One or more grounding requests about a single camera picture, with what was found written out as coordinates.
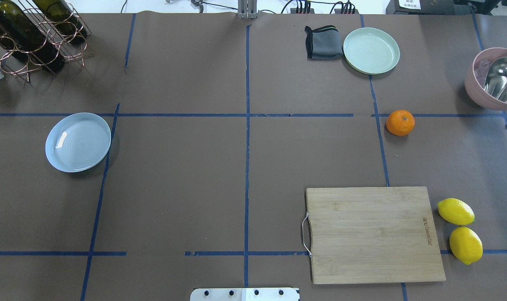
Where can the orange fruit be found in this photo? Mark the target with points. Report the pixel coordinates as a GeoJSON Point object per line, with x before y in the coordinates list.
{"type": "Point", "coordinates": [400, 122]}

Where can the light blue plate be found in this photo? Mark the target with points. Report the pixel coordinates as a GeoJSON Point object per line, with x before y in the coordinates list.
{"type": "Point", "coordinates": [78, 142]}

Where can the light green plate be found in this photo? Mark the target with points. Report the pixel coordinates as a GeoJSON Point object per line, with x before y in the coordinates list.
{"type": "Point", "coordinates": [371, 51]}

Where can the grey folded cloth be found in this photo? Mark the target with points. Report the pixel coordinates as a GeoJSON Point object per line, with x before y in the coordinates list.
{"type": "Point", "coordinates": [323, 43]}

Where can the bamboo cutting board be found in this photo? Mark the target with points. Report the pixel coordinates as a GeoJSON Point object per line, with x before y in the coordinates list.
{"type": "Point", "coordinates": [362, 235]}

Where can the upper yellow lemon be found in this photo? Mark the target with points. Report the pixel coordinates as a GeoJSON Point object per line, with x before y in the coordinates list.
{"type": "Point", "coordinates": [456, 211]}

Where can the yellow lemon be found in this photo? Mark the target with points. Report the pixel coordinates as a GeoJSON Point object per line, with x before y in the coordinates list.
{"type": "Point", "coordinates": [456, 211]}
{"type": "Point", "coordinates": [465, 245]}

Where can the lower yellow lemon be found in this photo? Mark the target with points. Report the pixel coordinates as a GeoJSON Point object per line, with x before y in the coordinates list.
{"type": "Point", "coordinates": [465, 245]}

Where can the pink bowl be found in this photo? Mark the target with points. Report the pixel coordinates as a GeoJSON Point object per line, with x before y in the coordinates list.
{"type": "Point", "coordinates": [474, 80]}

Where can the metal scoop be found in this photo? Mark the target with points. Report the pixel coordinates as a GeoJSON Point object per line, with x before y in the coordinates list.
{"type": "Point", "coordinates": [496, 79]}

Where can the dark green wine bottle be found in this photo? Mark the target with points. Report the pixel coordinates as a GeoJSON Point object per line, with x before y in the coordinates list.
{"type": "Point", "coordinates": [28, 37]}

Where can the aluminium frame post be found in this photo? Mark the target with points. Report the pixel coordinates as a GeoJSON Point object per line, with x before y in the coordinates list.
{"type": "Point", "coordinates": [247, 9]}

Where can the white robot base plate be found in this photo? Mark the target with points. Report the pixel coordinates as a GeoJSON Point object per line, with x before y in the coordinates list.
{"type": "Point", "coordinates": [246, 294]}

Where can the copper wire bottle rack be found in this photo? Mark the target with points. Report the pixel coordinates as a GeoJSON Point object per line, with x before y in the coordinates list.
{"type": "Point", "coordinates": [17, 63]}

